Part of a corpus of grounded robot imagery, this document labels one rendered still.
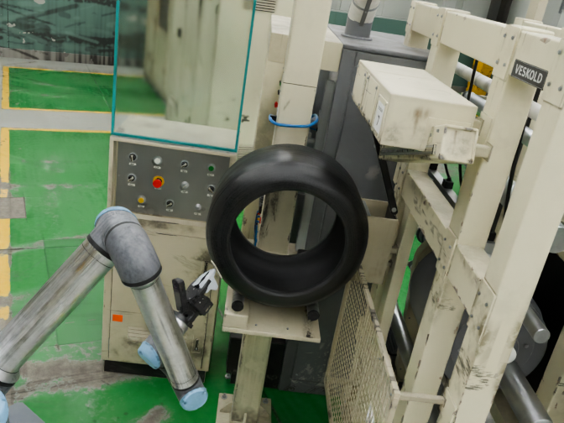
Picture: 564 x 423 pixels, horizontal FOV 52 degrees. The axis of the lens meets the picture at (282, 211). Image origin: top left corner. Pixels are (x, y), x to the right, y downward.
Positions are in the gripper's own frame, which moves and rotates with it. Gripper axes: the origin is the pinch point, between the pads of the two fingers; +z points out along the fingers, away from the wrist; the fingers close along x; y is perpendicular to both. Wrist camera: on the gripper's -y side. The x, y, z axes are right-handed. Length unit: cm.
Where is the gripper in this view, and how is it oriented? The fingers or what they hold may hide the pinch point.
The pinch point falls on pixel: (211, 270)
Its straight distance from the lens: 205.2
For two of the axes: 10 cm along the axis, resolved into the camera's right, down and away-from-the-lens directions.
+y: 5.2, 6.9, 4.9
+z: 5.6, -7.2, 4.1
